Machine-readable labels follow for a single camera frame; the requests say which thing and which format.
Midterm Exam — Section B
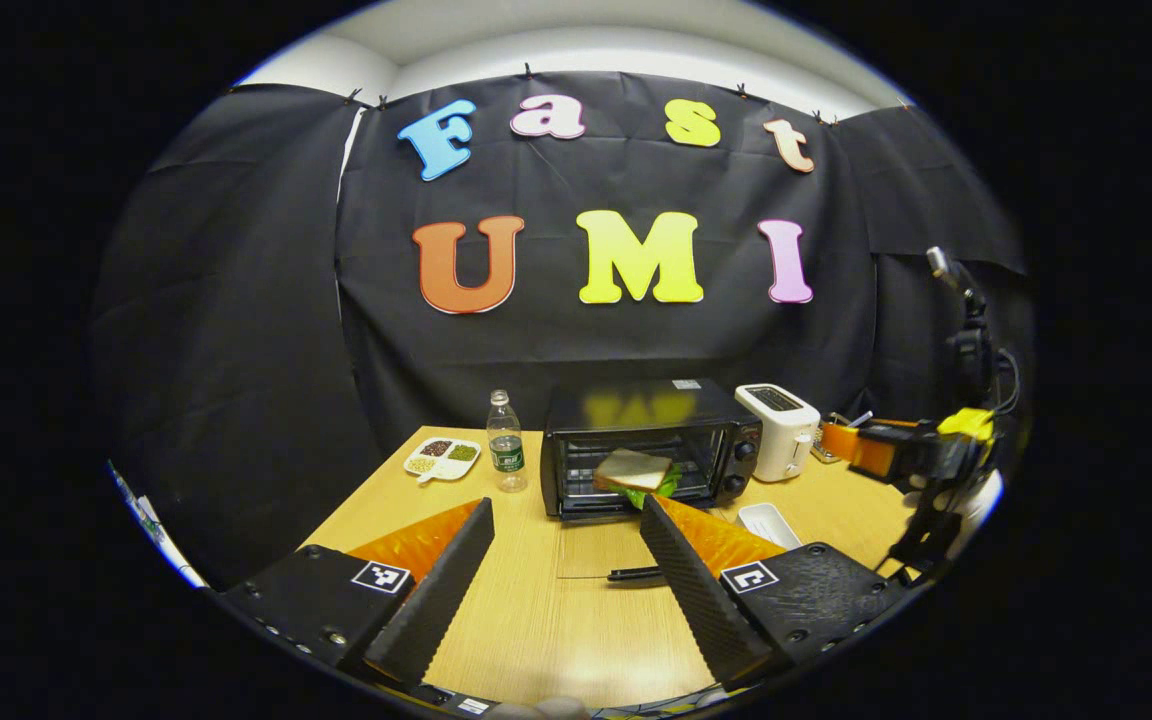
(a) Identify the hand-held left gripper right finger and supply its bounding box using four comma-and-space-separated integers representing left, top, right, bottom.
639, 493, 907, 691

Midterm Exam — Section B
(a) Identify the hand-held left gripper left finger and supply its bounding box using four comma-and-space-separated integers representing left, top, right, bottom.
218, 496, 497, 686

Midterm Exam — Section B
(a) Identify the bread and lettuce sandwich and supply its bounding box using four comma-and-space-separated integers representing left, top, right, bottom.
592, 448, 682, 501

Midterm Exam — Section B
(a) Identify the black electric oven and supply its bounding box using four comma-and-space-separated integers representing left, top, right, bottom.
541, 378, 765, 584

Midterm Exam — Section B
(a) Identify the white toaster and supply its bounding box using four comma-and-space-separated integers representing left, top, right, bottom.
734, 383, 822, 483

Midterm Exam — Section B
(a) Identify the small white rectangular dish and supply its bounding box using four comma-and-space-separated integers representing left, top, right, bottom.
736, 503, 803, 550

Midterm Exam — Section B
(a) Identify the white divided plate with beans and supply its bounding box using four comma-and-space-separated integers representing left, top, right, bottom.
403, 437, 483, 485

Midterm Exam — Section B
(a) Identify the clear plastic water bottle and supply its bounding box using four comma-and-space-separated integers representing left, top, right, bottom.
487, 390, 529, 493

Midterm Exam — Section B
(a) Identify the black backdrop cloth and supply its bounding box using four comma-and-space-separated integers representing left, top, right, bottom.
91, 70, 1035, 591

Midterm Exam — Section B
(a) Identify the white printed sheet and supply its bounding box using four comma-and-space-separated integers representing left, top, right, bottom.
106, 460, 209, 591

